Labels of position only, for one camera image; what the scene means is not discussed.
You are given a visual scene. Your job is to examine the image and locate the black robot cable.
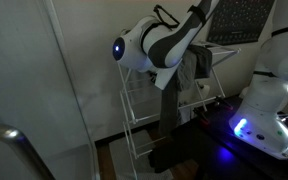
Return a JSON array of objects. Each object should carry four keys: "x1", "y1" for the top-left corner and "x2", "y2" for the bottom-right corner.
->
[{"x1": 151, "y1": 3, "x2": 182, "y2": 30}]

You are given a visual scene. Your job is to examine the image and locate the black clamp red handle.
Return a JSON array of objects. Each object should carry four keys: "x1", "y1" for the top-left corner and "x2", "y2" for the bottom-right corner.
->
[
  {"x1": 193, "y1": 105, "x2": 212, "y2": 127},
  {"x1": 213, "y1": 95, "x2": 234, "y2": 112}
]

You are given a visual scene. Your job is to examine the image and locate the white toilet paper roll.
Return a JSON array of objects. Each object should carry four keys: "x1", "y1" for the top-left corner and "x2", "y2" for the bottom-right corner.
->
[{"x1": 198, "y1": 83, "x2": 211, "y2": 98}]

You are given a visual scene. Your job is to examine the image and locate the black robot table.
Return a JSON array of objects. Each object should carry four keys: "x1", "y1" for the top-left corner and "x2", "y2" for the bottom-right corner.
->
[{"x1": 148, "y1": 94, "x2": 288, "y2": 180}]

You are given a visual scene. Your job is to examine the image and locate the olive green pants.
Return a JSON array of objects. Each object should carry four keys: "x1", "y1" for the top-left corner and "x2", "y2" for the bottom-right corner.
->
[{"x1": 156, "y1": 49, "x2": 199, "y2": 138}]

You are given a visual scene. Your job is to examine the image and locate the dark grey garment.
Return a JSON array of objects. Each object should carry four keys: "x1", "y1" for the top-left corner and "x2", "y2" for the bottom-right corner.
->
[{"x1": 191, "y1": 44, "x2": 214, "y2": 81}]

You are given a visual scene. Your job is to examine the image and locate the grey bath mat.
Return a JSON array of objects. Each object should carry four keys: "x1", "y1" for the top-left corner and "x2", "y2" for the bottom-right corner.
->
[{"x1": 108, "y1": 129, "x2": 176, "y2": 180}]

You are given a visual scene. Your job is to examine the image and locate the dark wall poster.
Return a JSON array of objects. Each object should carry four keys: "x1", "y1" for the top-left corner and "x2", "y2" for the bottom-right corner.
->
[{"x1": 206, "y1": 0, "x2": 276, "y2": 46}]

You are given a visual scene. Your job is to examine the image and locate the white wire drying rack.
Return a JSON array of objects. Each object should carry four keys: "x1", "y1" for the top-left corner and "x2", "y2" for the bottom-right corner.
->
[{"x1": 116, "y1": 39, "x2": 242, "y2": 180}]

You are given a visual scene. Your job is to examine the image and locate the white cloth on rack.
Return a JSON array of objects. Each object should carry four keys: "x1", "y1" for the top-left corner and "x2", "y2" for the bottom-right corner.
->
[{"x1": 177, "y1": 102, "x2": 193, "y2": 127}]

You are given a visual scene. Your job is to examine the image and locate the chrome handrail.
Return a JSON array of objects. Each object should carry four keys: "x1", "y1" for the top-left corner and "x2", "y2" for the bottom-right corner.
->
[{"x1": 0, "y1": 121, "x2": 57, "y2": 180}]

